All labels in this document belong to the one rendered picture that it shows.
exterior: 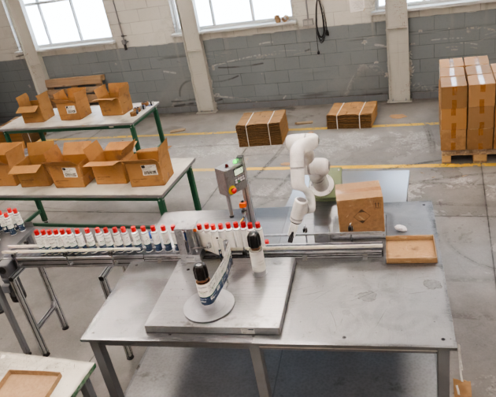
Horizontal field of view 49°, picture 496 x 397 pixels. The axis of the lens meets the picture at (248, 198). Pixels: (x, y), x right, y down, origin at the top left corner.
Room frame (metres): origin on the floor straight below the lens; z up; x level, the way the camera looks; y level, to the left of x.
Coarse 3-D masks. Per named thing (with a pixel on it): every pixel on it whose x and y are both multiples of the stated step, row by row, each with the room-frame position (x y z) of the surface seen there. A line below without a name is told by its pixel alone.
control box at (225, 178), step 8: (232, 160) 3.30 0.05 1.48; (216, 168) 3.23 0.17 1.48; (224, 168) 3.20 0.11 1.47; (232, 168) 3.20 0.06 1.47; (216, 176) 3.23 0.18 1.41; (224, 176) 3.16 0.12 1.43; (232, 176) 3.19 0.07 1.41; (224, 184) 3.17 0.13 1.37; (232, 184) 3.18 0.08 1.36; (240, 184) 3.22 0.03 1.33; (224, 192) 3.18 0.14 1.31
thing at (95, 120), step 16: (96, 112) 7.55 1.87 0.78; (128, 112) 7.25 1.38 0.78; (144, 112) 7.12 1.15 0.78; (0, 128) 7.61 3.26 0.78; (16, 128) 7.47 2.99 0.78; (32, 128) 7.36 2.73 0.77; (48, 128) 7.26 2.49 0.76; (64, 128) 7.23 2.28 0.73; (80, 128) 7.13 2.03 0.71; (96, 128) 7.03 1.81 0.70; (112, 128) 6.94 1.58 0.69; (160, 128) 7.43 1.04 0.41; (160, 144) 7.37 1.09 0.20
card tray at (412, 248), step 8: (392, 240) 3.00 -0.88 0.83; (400, 240) 2.98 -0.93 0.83; (408, 240) 2.96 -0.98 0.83; (416, 240) 2.95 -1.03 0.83; (424, 240) 2.93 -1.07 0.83; (432, 240) 2.91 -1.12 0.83; (392, 248) 2.91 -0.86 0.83; (400, 248) 2.89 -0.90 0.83; (408, 248) 2.88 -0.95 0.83; (416, 248) 2.86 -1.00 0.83; (424, 248) 2.84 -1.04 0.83; (432, 248) 2.83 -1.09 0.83; (392, 256) 2.82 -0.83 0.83; (400, 256) 2.81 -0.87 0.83; (408, 256) 2.79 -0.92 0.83; (416, 256) 2.78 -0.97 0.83; (424, 256) 2.76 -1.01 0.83; (432, 256) 2.75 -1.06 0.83
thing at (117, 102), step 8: (96, 88) 7.39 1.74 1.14; (104, 88) 7.51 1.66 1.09; (112, 88) 7.53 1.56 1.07; (120, 88) 7.19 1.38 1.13; (128, 88) 7.38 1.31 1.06; (104, 96) 7.45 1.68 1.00; (112, 96) 7.53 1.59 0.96; (120, 96) 7.22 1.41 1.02; (128, 96) 7.36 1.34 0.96; (104, 104) 7.27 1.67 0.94; (112, 104) 7.21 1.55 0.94; (120, 104) 7.17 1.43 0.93; (128, 104) 7.32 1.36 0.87; (104, 112) 7.29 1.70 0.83; (112, 112) 7.23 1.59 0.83; (120, 112) 7.17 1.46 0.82
